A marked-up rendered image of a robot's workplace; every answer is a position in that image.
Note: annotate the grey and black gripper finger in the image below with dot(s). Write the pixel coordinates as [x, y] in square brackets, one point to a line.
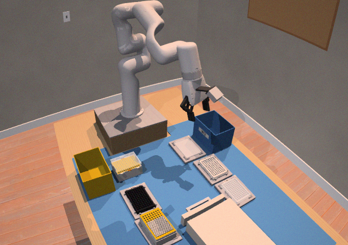
[185, 106]
[205, 104]

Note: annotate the blue bench mat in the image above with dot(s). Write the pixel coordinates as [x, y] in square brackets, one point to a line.
[176, 186]

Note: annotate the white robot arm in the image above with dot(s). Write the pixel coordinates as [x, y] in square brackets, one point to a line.
[148, 14]

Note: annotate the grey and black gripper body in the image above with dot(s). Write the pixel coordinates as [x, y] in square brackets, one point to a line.
[189, 89]

